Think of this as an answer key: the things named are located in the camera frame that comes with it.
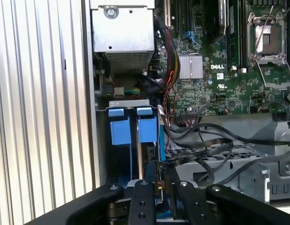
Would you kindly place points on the grey metal drive cage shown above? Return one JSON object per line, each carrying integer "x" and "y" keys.
{"x": 253, "y": 173}

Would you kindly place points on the hard disk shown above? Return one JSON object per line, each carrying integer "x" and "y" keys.
{"x": 120, "y": 131}

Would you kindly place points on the black open PC case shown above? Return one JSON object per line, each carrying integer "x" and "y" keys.
{"x": 88, "y": 70}

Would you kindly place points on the white expansion slot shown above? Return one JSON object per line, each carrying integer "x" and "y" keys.
{"x": 167, "y": 14}

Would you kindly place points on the metal socket cover frame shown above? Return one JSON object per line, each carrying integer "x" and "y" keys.
{"x": 270, "y": 59}

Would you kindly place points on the green Dell motherboard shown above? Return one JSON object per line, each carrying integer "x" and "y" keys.
{"x": 229, "y": 93}

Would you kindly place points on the silver finned chipset heatsink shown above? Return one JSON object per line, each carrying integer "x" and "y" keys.
{"x": 190, "y": 68}

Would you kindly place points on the CPU socket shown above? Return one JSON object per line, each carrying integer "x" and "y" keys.
{"x": 270, "y": 42}

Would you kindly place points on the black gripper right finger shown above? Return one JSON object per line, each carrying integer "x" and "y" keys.
{"x": 194, "y": 211}

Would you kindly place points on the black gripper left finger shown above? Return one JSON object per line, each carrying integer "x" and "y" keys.
{"x": 142, "y": 206}

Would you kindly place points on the silver power supply unit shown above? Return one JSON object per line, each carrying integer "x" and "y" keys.
{"x": 124, "y": 30}

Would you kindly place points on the black graphics card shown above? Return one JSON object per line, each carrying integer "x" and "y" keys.
{"x": 217, "y": 23}

